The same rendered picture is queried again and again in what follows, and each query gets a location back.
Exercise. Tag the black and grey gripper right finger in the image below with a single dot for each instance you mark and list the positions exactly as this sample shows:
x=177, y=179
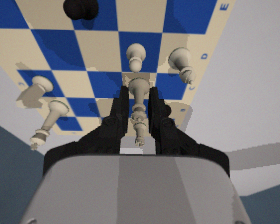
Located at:
x=171, y=140

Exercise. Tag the blue and cream chessboard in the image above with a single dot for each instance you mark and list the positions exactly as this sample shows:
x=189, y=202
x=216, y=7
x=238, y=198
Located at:
x=86, y=59

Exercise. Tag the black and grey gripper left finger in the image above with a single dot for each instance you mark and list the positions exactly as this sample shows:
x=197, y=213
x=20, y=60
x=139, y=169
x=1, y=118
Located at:
x=104, y=139

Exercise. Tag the white pawn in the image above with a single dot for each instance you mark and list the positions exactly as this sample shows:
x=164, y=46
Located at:
x=136, y=54

